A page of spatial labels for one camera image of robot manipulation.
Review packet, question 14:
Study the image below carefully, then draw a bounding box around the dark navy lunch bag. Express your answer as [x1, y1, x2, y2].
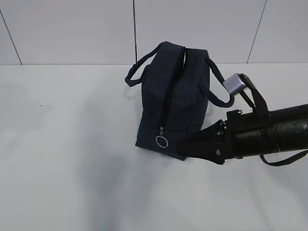
[125, 41, 234, 161]

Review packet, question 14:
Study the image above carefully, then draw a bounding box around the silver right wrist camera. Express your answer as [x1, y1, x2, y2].
[223, 73, 246, 96]

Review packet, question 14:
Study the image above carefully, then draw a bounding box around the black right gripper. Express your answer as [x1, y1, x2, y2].
[176, 110, 271, 165]

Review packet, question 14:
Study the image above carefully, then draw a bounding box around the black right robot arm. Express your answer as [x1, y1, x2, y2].
[177, 104, 308, 167]

